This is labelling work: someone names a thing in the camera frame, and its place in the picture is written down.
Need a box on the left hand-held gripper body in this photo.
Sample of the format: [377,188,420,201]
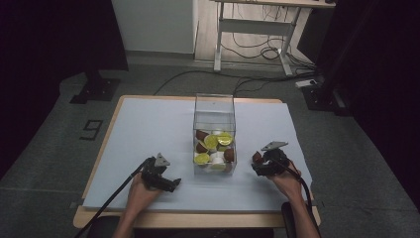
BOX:
[141,152,173,191]

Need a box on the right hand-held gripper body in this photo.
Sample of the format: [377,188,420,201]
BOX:
[260,141,292,178]

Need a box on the pile of coffee capsules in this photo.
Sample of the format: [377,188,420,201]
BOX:
[194,129,237,172]

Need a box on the clear plastic box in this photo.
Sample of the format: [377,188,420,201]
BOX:
[192,93,238,176]

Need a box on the person's left hand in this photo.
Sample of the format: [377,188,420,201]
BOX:
[126,171,163,210]

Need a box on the person's right hand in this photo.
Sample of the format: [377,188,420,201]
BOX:
[266,161,303,200]

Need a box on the pale blue paper sheet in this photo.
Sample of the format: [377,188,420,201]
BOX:
[82,96,313,213]

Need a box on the black chair armrest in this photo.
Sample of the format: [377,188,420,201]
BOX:
[86,215,124,238]
[280,201,297,238]

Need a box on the black stand with slanted pole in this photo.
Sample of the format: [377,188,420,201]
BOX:
[300,19,368,117]

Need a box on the white power strip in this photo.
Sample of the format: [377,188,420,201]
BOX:
[294,78,319,89]

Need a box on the black stand with square base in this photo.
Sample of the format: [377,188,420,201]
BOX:
[69,67,122,105]

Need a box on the dark curtain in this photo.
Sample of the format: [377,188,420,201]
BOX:
[311,0,420,212]
[0,0,129,181]

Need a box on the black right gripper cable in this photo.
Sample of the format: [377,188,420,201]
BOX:
[271,158,324,238]

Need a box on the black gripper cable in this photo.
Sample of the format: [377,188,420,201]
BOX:
[271,158,324,238]
[73,157,156,238]

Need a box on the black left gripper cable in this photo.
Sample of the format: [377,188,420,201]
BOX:
[73,157,156,238]

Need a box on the long black floor cable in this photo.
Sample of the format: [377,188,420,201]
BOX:
[153,68,320,97]

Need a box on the tangled black cable bundle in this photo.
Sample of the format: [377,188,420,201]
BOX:
[220,3,316,72]

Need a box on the white desk frame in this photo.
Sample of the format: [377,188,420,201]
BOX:
[211,0,337,77]

